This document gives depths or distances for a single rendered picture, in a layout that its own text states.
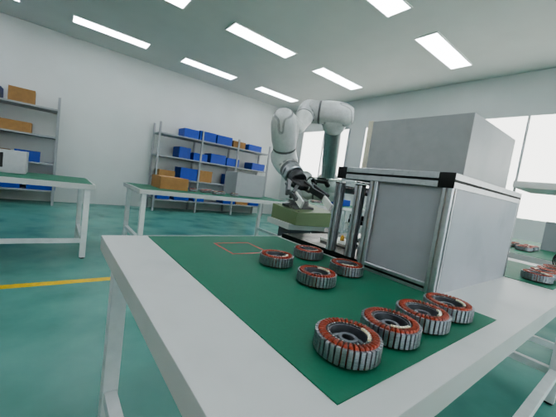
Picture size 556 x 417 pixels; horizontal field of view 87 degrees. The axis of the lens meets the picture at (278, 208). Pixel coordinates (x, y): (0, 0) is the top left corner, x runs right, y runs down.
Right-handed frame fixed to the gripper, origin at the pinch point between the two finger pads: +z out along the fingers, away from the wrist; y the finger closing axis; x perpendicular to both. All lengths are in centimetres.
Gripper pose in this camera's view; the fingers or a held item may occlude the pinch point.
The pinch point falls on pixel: (315, 205)
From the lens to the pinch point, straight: 111.5
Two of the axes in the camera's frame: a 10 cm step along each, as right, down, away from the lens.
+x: 3.6, -7.8, -5.0
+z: 3.5, 6.1, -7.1
